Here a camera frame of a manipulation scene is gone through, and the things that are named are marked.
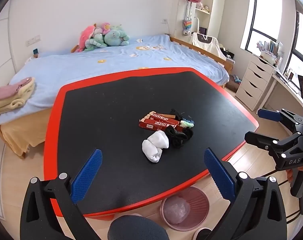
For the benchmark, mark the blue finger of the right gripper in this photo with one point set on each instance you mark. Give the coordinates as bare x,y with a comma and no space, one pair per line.
270,115
262,141

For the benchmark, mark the person leg dark trousers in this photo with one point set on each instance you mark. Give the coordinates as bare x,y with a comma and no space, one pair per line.
134,227

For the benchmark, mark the red snack box front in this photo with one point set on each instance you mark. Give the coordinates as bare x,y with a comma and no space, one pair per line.
156,125

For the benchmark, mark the plush toy pile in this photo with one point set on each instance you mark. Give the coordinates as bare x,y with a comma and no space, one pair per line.
101,36

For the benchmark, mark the black binder clip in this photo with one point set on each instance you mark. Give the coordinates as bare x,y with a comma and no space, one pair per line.
177,115

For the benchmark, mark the black slipper foot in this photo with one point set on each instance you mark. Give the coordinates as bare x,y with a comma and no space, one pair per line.
201,234

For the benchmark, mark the pink mesh trash bin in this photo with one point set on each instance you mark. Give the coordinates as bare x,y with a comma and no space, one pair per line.
185,210

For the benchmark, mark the black sock pair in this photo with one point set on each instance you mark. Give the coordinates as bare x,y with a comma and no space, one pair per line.
178,139

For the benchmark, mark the bed with blue sheet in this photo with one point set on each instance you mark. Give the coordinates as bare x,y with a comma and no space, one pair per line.
26,126

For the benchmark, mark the small blue bedside clock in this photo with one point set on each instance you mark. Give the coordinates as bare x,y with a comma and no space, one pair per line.
35,53

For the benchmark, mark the red snack box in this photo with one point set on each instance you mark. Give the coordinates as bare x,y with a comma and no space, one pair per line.
159,116
156,125

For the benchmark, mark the folded blankets stack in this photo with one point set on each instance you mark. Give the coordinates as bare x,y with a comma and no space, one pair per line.
16,95

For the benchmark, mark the white chair with bag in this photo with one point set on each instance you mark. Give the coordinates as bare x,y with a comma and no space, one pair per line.
208,43

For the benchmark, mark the white drawer cabinet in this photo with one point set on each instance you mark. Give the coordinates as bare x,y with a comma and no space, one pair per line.
255,82

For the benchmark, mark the mint green sock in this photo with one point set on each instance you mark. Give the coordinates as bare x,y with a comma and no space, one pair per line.
186,124

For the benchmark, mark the red-edged black table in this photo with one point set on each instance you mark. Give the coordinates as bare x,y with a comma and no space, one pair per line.
103,113

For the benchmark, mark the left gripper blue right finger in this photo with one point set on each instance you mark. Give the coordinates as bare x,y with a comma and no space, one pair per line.
222,173

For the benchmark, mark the white sock pair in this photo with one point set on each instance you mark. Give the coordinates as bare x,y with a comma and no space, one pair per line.
152,147

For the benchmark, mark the white bookshelf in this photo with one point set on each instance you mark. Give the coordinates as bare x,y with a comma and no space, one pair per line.
198,13

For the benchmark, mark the rainbow plush hanging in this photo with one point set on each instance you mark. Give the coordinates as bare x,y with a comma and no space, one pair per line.
187,24

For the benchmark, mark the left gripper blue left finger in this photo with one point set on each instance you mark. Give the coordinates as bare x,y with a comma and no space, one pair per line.
82,182

